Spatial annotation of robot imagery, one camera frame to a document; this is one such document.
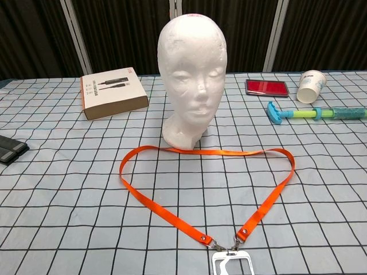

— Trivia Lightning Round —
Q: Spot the red stamp pad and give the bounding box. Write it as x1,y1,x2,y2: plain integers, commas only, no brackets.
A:
245,79,290,98

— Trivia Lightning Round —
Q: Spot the white paper cup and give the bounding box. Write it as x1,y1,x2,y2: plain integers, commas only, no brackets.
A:
296,70,327,104

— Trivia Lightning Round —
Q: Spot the blue checkered tablecloth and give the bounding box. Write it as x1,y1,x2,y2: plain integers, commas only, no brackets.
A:
0,70,367,275

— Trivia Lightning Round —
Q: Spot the white foam mannequin head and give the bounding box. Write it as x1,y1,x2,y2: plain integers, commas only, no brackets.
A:
157,13,227,151

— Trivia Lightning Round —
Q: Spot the white cable product box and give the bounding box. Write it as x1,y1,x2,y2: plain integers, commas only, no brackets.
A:
80,67,150,121

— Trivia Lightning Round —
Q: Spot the black folding partition screen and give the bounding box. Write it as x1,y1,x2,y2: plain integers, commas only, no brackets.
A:
0,0,367,81

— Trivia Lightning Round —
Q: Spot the black rectangular bar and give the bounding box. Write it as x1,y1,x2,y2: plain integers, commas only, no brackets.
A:
0,135,30,166

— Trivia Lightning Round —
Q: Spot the blue green water pump toy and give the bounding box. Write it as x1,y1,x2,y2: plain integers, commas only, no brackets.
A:
267,101,367,125

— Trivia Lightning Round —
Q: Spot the orange lanyard strap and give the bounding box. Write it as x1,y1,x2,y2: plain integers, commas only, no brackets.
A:
119,145,296,254

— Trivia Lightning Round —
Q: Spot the white badge holder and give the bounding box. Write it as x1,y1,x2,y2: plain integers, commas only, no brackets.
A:
211,250,255,275

